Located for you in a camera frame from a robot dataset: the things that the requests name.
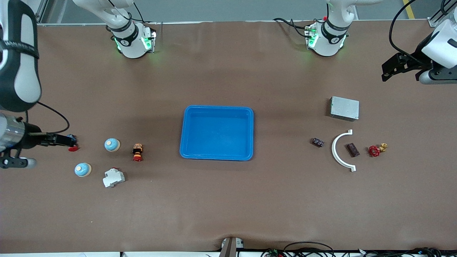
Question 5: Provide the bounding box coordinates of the blue dome desk bell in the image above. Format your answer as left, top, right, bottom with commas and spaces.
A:
104, 138, 121, 152
74, 162, 92, 177

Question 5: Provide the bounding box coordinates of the grey metal box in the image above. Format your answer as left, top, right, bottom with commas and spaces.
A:
329, 96, 360, 122

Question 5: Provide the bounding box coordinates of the black cable bundle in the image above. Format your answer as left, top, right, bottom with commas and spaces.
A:
361, 247, 457, 257

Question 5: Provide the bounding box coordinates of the blue plastic tray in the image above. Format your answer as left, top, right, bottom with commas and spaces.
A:
180, 105, 254, 161

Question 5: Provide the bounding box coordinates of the brown table mat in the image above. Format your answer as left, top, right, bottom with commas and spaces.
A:
0, 20, 457, 253

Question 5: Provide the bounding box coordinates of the white circuit breaker red lever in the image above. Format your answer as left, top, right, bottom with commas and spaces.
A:
103, 167, 126, 188

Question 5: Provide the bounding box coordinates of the red handwheel brass valve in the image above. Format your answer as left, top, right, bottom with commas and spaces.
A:
368, 143, 388, 158

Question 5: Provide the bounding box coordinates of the grey metal camera mount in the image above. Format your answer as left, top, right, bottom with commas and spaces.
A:
219, 237, 245, 257

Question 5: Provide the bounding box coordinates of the black arm base cable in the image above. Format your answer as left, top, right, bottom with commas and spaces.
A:
106, 0, 157, 36
273, 17, 312, 38

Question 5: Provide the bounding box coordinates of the black left arm base cable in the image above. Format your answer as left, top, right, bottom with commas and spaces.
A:
273, 17, 312, 38

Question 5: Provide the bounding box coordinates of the black cable loop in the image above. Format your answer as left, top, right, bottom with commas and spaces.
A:
283, 241, 335, 257

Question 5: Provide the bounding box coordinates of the black right arm base cable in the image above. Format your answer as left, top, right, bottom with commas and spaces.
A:
106, 0, 157, 36

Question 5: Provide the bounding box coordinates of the white curved plastic bracket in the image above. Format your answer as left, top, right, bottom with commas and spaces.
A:
331, 129, 357, 172

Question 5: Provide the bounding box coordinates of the aluminium frame profile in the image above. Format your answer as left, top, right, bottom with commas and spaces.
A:
36, 0, 49, 25
428, 0, 457, 28

